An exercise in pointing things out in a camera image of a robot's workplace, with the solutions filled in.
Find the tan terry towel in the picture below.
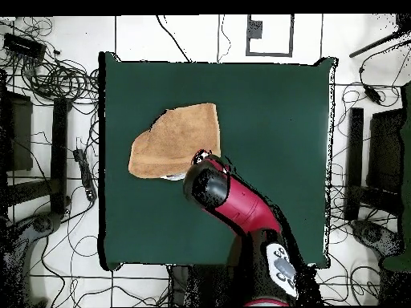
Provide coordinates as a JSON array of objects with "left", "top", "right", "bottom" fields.
[{"left": 128, "top": 102, "right": 222, "bottom": 181}]

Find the dark green table cloth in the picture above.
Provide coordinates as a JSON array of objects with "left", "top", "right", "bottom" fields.
[{"left": 98, "top": 51, "right": 338, "bottom": 272}]

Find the black power strip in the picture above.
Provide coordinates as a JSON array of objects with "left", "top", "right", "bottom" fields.
[{"left": 72, "top": 148, "right": 98, "bottom": 202}]

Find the black power adapter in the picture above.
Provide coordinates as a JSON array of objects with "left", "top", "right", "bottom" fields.
[{"left": 364, "top": 85, "right": 384, "bottom": 106}]

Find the dark stand base leg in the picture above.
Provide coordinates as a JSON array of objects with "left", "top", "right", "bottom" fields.
[
  {"left": 349, "top": 219, "right": 405, "bottom": 258},
  {"left": 0, "top": 211, "right": 64, "bottom": 308}
]

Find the black rod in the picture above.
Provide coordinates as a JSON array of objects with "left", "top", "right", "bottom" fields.
[{"left": 348, "top": 14, "right": 411, "bottom": 59}]

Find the black box device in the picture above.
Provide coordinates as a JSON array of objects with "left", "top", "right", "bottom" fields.
[{"left": 2, "top": 32, "right": 48, "bottom": 61}]

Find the thin black floor cable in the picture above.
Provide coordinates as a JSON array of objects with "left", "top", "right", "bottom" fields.
[{"left": 217, "top": 14, "right": 233, "bottom": 63}]

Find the black stand frame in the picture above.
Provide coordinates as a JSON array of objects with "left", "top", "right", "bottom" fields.
[
  {"left": 0, "top": 68, "right": 71, "bottom": 219},
  {"left": 344, "top": 107, "right": 406, "bottom": 222}
]

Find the tangle of black cables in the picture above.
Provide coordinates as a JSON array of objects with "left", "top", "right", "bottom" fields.
[{"left": 0, "top": 15, "right": 101, "bottom": 107}]

